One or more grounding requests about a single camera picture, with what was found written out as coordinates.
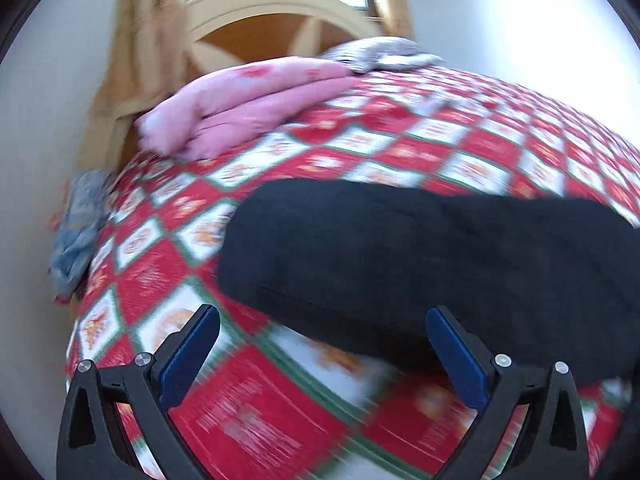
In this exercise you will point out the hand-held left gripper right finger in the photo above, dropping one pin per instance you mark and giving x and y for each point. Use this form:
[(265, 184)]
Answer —
[(460, 355)]

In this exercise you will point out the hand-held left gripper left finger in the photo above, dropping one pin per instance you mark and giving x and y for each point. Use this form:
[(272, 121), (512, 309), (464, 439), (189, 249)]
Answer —
[(187, 360)]

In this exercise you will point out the black garment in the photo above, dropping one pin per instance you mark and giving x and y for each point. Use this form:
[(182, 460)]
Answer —
[(400, 260)]

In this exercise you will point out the blue grey cloth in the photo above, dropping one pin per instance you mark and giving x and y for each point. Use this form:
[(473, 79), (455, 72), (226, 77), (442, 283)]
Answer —
[(75, 240)]

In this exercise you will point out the red checkered bedspread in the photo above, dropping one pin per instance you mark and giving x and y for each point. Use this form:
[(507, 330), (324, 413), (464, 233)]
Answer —
[(350, 145)]

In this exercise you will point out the pink folded blanket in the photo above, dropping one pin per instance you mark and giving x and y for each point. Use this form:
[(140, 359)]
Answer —
[(240, 105)]

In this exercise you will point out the grey pillow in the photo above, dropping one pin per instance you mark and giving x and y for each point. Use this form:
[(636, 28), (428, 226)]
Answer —
[(385, 52)]

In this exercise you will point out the wooden headboard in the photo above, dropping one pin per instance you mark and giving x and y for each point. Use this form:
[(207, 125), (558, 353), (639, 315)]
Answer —
[(260, 35)]

